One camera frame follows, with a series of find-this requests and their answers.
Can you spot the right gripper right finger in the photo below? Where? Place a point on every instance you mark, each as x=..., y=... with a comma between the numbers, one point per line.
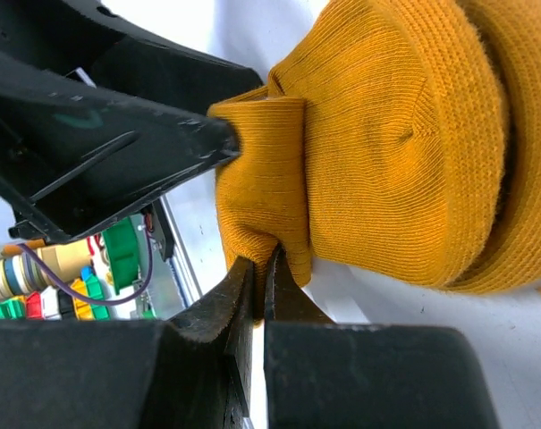
x=321, y=374

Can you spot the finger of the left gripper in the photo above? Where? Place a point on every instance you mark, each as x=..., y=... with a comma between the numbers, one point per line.
x=75, y=159
x=62, y=36

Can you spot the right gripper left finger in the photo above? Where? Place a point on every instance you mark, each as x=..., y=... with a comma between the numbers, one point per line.
x=191, y=371

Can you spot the mustard yellow striped sock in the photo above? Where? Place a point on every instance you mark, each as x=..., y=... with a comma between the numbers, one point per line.
x=401, y=137

